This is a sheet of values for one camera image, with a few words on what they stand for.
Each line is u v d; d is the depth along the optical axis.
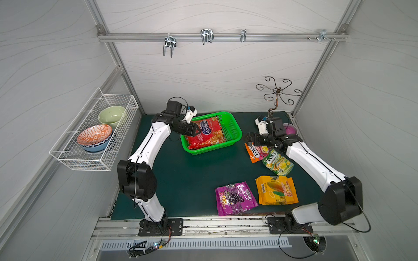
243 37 0.78
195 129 0.76
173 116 0.65
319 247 0.70
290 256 0.65
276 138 0.63
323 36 0.76
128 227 0.75
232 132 1.08
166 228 0.72
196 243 0.70
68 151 0.57
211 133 0.98
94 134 0.64
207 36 0.76
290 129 1.04
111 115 0.73
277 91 0.90
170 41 0.78
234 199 0.77
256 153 0.97
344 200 0.41
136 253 0.67
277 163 0.92
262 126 0.75
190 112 0.77
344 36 0.78
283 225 0.73
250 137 0.75
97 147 0.57
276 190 0.79
